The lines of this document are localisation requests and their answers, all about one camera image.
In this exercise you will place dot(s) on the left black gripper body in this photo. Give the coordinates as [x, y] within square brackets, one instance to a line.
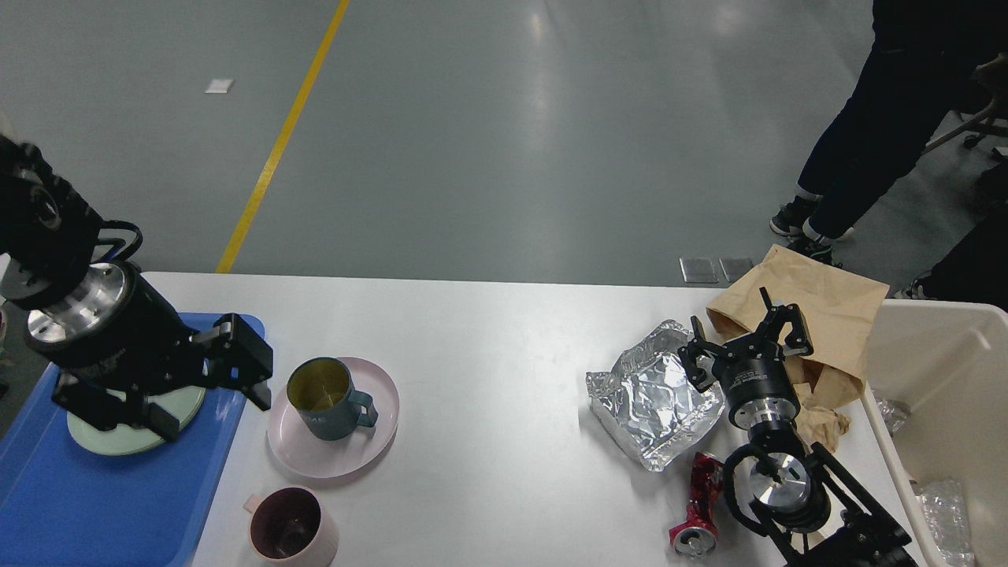
[116, 331]

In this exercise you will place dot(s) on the pink mug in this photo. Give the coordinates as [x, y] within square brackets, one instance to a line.
[291, 527]

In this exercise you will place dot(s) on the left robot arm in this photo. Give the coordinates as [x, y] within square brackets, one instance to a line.
[51, 235]

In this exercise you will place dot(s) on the crushed red soda can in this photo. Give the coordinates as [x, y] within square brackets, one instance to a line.
[697, 536]

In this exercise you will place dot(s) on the rolling chair leg right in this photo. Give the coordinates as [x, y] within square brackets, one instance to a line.
[992, 77]

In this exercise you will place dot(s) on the white paper on floor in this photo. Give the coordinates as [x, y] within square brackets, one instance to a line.
[219, 86]

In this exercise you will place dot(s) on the person in dark clothes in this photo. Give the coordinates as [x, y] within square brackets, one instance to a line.
[922, 53]

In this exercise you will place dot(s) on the brown paper bag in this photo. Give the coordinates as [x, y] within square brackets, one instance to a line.
[839, 309]

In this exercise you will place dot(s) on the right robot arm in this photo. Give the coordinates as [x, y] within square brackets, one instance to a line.
[797, 495]

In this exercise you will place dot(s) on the metal floor socket plate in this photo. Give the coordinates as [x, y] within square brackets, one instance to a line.
[698, 270]

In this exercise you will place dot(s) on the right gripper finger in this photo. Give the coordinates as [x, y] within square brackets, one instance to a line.
[696, 348]
[781, 334]

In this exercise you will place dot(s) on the blue plastic tray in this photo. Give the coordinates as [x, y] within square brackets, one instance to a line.
[62, 505]

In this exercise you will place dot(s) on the light green plate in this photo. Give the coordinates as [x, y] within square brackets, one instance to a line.
[183, 404]

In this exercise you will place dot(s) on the crumpled aluminium foil tray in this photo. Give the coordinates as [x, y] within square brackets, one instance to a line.
[646, 403]

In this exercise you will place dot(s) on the pink plate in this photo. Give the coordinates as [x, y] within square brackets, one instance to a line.
[297, 449]

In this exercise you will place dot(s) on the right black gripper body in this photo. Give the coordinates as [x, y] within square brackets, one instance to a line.
[754, 380]

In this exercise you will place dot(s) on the beige plastic bin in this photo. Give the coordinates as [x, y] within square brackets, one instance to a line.
[948, 362]

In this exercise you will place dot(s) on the dark teal mug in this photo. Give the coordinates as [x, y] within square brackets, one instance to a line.
[323, 393]

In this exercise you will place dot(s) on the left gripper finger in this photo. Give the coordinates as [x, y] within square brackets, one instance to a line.
[104, 411]
[233, 356]

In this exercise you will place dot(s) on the crumpled clear plastic wrap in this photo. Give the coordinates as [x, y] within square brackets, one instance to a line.
[894, 413]

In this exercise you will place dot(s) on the clear plastic bottle in bin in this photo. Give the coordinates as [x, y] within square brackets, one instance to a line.
[943, 506]

